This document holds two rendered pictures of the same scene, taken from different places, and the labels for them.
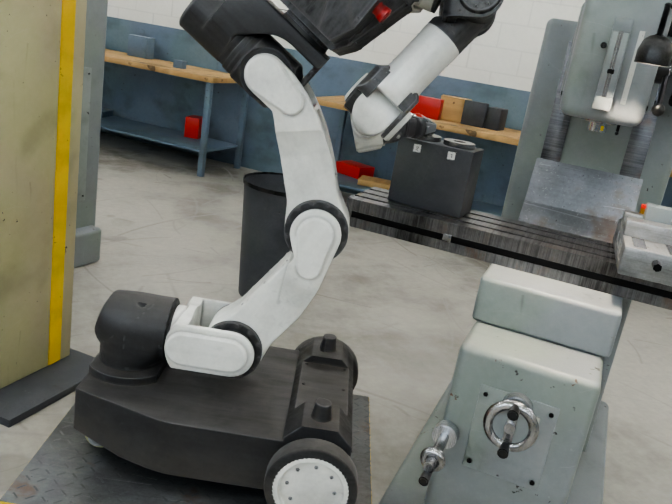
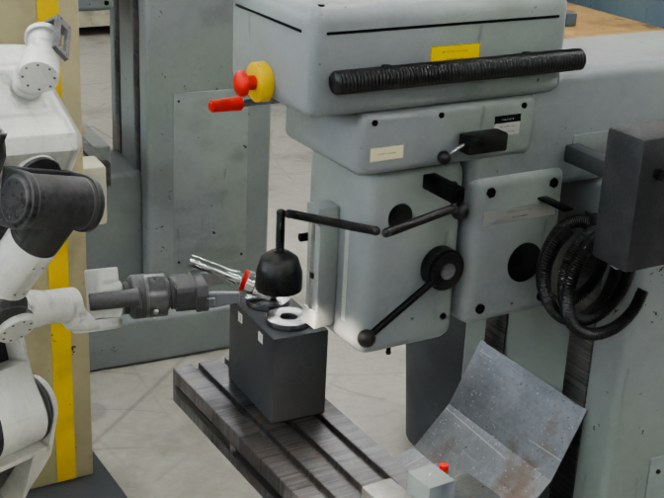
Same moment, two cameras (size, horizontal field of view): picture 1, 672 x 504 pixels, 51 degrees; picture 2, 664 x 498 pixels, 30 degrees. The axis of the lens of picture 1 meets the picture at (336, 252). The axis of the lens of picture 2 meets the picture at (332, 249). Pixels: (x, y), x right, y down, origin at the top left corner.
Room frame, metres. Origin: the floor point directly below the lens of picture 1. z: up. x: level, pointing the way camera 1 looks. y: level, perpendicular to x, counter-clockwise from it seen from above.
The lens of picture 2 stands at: (0.30, -1.77, 2.21)
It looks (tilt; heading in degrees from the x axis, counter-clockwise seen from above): 22 degrees down; 39
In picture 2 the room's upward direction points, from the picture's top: 3 degrees clockwise
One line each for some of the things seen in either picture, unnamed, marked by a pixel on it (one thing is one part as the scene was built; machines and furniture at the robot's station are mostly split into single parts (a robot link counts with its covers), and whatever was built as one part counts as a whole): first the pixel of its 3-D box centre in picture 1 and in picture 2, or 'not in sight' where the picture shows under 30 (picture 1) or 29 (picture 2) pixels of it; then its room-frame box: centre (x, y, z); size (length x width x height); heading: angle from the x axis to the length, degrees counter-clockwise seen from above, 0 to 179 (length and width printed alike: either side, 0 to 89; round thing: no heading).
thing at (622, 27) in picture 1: (612, 65); (320, 264); (1.74, -0.57, 1.45); 0.04 x 0.04 x 0.21; 70
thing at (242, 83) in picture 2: not in sight; (245, 83); (1.61, -0.52, 1.76); 0.04 x 0.03 x 0.04; 70
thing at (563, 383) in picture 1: (521, 407); not in sight; (1.82, -0.60, 0.48); 0.81 x 0.32 x 0.60; 160
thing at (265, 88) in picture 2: not in sight; (259, 81); (1.63, -0.53, 1.76); 0.06 x 0.02 x 0.06; 70
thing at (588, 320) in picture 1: (553, 289); not in sight; (1.84, -0.61, 0.84); 0.50 x 0.35 x 0.12; 160
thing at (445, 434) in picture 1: (437, 450); not in sight; (1.39, -0.30, 0.56); 0.22 x 0.06 x 0.06; 160
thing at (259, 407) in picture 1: (225, 371); not in sight; (1.54, 0.22, 0.59); 0.64 x 0.52 x 0.33; 91
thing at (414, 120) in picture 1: (394, 126); (174, 293); (1.86, -0.10, 1.21); 0.13 x 0.12 x 0.10; 57
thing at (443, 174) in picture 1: (435, 172); (276, 351); (2.00, -0.25, 1.08); 0.22 x 0.12 x 0.20; 68
